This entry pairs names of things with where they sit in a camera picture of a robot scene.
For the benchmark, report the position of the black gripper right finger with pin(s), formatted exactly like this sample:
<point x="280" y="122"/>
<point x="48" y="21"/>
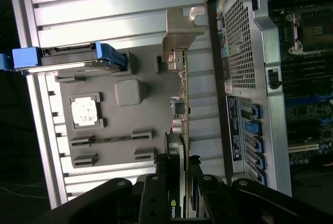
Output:
<point x="260" y="205"/>

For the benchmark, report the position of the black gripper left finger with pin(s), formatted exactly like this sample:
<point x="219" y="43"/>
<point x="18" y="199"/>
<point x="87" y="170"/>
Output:
<point x="99" y="203"/>

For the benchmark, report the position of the blue card retention latch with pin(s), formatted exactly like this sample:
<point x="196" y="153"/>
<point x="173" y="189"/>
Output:
<point x="256" y="111"/>
<point x="258" y="144"/>
<point x="261" y="177"/>
<point x="252" y="128"/>
<point x="260" y="160"/>

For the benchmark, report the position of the white expansion slot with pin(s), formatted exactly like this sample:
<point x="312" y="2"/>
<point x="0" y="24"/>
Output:
<point x="303" y="148"/>

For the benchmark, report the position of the grey plastic parts rack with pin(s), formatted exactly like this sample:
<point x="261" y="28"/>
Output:
<point x="117" y="120"/>

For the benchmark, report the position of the silver CPU chip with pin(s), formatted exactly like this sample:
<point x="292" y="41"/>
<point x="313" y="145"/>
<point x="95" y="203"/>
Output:
<point x="84" y="111"/>

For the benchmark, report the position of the green motherboard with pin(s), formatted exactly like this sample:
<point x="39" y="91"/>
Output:
<point x="307" y="104"/>

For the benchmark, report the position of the hard disk blue caddy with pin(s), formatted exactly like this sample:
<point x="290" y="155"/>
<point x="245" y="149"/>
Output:
<point x="78" y="55"/>

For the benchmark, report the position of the open black PC case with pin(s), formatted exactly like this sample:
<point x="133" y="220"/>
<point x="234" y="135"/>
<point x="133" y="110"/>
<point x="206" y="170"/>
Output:
<point x="239" y="39"/>

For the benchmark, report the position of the CPU socket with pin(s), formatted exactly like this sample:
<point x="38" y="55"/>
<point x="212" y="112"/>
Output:
<point x="314" y="31"/>

